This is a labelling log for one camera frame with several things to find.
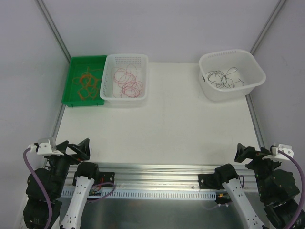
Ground bundle of wires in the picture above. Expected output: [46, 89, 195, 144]
[72, 73, 103, 90]

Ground pink wire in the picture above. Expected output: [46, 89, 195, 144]
[112, 63, 139, 85]

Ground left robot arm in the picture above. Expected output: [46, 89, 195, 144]
[23, 138, 100, 229]

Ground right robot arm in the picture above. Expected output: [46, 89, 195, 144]
[213, 143, 305, 229]

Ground green plastic tray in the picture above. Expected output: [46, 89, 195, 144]
[61, 55, 107, 107]

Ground white plastic tub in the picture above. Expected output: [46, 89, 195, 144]
[198, 49, 266, 102]

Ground white perforated plastic basket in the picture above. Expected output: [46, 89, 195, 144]
[100, 54, 149, 105]

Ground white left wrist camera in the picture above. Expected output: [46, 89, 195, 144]
[28, 138, 63, 156]

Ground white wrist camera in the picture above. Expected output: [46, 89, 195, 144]
[263, 144, 294, 161]
[28, 138, 63, 156]

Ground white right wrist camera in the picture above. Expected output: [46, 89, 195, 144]
[263, 144, 294, 161]

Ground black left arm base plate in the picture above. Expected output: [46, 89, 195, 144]
[72, 171, 116, 186]

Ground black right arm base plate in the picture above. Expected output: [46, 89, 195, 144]
[198, 174, 218, 189]

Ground aluminium mounting rail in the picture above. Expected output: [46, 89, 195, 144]
[42, 162, 282, 191]

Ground white slotted cable duct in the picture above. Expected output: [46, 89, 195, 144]
[61, 189, 217, 200]

